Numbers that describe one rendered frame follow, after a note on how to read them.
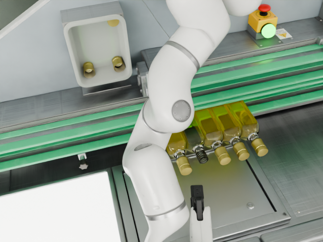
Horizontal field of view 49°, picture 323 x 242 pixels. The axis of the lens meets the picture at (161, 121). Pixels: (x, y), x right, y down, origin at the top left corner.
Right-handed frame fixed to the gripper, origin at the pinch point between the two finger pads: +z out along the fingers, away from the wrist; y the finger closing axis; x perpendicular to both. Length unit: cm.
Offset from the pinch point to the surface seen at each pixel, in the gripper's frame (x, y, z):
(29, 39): 47, 26, 40
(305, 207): -33.7, -15.8, 5.6
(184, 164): 2.8, 1.6, 10.0
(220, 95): -9.8, 6.4, 33.4
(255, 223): -16.7, -11.8, -1.5
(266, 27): -25, 21, 49
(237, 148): -13.0, 1.5, 15.4
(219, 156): -7.5, 1.3, 12.7
